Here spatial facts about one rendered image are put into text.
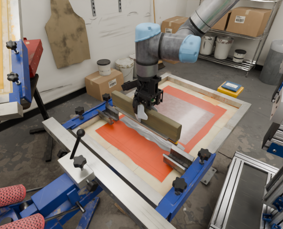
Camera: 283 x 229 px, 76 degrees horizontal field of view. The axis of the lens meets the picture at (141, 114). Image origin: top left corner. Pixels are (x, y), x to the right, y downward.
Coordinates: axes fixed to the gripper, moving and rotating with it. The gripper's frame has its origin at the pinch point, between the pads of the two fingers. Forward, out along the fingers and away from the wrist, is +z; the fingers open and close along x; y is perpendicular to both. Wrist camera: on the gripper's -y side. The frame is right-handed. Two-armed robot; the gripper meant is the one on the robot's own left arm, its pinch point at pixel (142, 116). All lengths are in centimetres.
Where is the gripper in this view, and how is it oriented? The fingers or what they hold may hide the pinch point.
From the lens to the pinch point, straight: 75.5
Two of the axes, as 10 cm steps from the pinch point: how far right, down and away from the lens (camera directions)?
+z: 0.1, 7.8, 6.2
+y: 7.3, 4.2, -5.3
